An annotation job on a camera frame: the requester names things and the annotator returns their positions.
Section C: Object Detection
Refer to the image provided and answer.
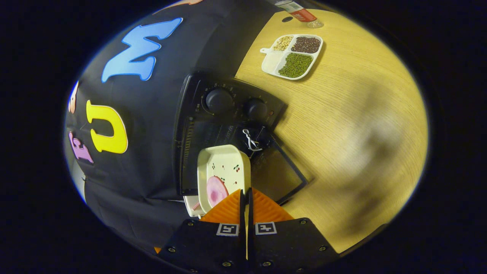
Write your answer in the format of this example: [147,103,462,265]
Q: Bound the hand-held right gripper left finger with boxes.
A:
[154,189,247,272]

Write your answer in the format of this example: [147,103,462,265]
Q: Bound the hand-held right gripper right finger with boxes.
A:
[247,187,339,272]

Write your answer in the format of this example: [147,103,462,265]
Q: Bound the pink ham slice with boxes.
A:
[207,176,229,208]

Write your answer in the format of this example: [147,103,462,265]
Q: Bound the cream cherry-print plate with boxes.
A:
[197,145,251,213]

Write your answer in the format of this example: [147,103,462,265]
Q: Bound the black electric oven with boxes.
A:
[173,70,309,206]

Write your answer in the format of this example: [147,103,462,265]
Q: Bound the white toaster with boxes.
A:
[183,195,202,218]

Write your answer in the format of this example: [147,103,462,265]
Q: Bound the black backdrop cloth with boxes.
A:
[65,0,282,252]

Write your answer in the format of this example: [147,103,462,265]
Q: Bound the green mung beans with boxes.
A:
[278,53,314,78]

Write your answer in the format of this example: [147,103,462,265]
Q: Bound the white divided dish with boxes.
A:
[260,34,324,81]

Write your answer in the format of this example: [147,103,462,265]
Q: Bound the dark red beans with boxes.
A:
[291,36,321,54]

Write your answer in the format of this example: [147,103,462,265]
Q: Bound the yellow soybeans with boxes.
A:
[272,35,294,52]

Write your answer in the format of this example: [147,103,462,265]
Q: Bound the clear plastic water bottle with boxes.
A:
[274,0,324,29]

